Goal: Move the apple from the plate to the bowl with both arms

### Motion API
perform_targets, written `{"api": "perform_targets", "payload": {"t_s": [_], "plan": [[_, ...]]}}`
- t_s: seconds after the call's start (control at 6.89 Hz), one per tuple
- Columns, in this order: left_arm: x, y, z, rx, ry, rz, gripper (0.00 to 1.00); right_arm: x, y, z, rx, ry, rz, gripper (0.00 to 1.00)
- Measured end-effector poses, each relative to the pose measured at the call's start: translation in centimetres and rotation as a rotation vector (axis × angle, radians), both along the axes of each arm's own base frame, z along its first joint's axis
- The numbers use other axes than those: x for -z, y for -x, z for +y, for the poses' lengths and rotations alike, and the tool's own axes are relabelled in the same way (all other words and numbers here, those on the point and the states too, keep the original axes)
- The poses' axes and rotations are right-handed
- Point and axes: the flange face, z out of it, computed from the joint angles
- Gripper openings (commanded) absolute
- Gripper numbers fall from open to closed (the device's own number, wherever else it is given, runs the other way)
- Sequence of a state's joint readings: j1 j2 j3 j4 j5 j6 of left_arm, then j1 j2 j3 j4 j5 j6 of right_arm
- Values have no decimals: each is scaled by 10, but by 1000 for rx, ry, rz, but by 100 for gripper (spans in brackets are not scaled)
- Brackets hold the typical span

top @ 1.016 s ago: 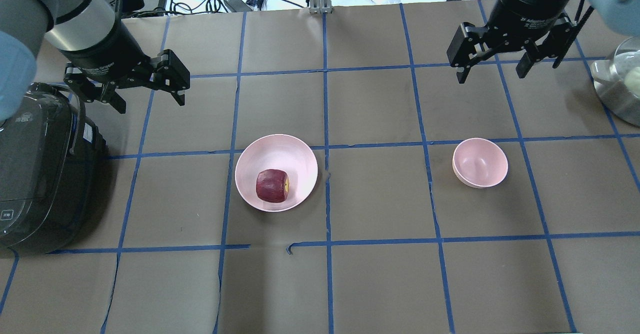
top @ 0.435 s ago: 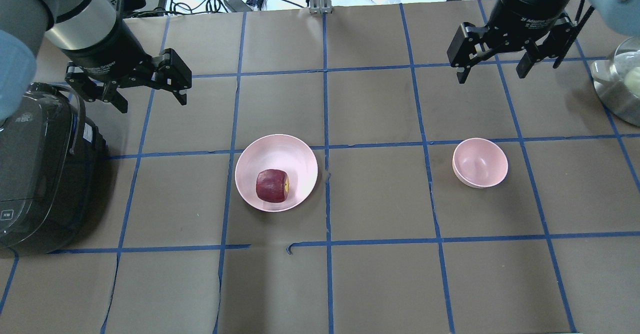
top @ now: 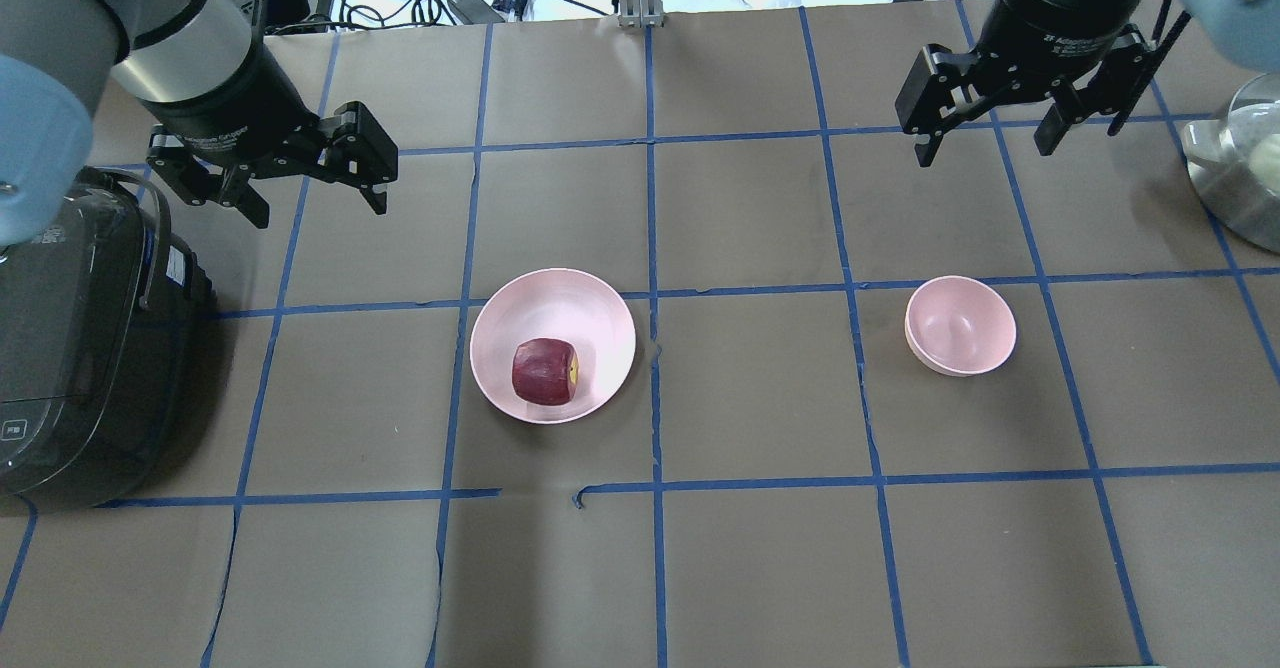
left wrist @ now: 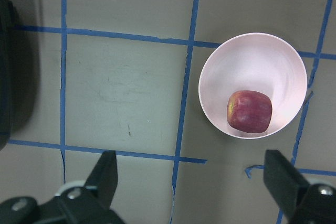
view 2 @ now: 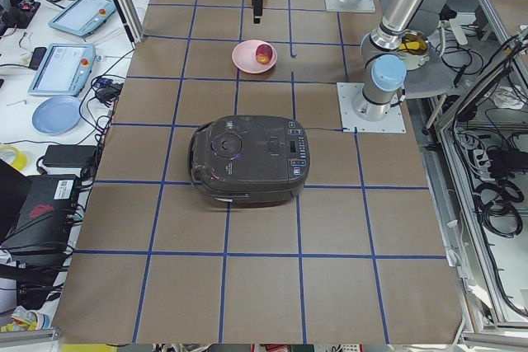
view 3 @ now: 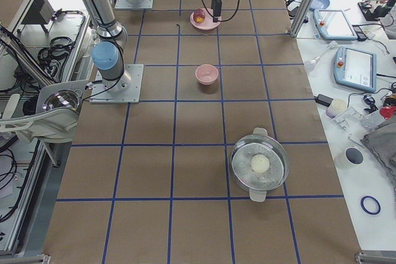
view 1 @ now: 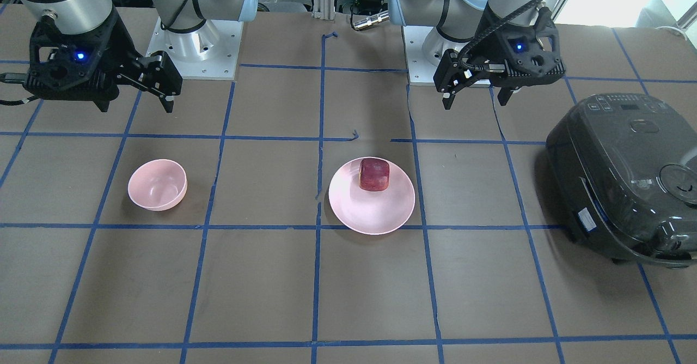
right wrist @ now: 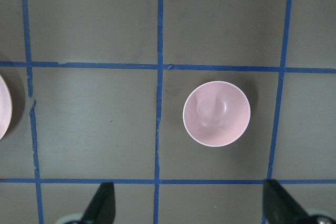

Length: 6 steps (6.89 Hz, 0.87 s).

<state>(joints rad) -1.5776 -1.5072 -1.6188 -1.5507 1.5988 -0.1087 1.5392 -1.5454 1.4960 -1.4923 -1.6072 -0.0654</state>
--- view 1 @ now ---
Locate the pink plate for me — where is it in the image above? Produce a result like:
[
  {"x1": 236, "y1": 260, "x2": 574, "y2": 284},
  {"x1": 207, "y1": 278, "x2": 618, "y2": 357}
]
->
[{"x1": 327, "y1": 157, "x2": 416, "y2": 235}]

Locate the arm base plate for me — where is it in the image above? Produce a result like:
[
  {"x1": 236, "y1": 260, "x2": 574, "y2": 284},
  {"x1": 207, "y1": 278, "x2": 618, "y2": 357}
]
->
[
  {"x1": 402, "y1": 25, "x2": 495, "y2": 87},
  {"x1": 147, "y1": 19, "x2": 246, "y2": 81}
]

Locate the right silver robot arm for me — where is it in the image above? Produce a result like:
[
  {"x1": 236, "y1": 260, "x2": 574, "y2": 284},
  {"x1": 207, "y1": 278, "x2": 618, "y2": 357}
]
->
[{"x1": 2, "y1": 0, "x2": 258, "y2": 113}]

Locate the black rice cooker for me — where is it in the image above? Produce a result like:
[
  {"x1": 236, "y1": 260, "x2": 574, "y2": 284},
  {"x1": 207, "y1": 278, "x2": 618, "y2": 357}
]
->
[{"x1": 546, "y1": 93, "x2": 696, "y2": 268}]

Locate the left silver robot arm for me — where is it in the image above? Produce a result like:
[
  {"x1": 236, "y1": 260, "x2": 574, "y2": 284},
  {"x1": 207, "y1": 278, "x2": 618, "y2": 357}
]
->
[{"x1": 388, "y1": 0, "x2": 567, "y2": 109}]

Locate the pink bowl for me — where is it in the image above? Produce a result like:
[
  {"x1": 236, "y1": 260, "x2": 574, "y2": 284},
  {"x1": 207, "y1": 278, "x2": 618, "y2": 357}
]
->
[{"x1": 127, "y1": 160, "x2": 188, "y2": 211}]

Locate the red apple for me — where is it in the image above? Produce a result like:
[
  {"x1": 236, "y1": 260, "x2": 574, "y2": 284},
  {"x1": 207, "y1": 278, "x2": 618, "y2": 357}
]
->
[{"x1": 359, "y1": 157, "x2": 390, "y2": 192}]

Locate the silver metal cylinder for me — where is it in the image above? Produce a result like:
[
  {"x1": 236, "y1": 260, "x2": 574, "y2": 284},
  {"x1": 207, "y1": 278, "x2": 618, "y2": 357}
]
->
[{"x1": 351, "y1": 10, "x2": 390, "y2": 32}]

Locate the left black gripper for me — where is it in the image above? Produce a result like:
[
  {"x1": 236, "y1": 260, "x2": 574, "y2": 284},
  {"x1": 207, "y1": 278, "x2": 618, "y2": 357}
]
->
[{"x1": 433, "y1": 10, "x2": 566, "y2": 110}]

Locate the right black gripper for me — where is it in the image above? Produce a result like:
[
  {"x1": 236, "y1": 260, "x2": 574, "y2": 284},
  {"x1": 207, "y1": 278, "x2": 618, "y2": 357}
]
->
[{"x1": 23, "y1": 10, "x2": 184, "y2": 113}]

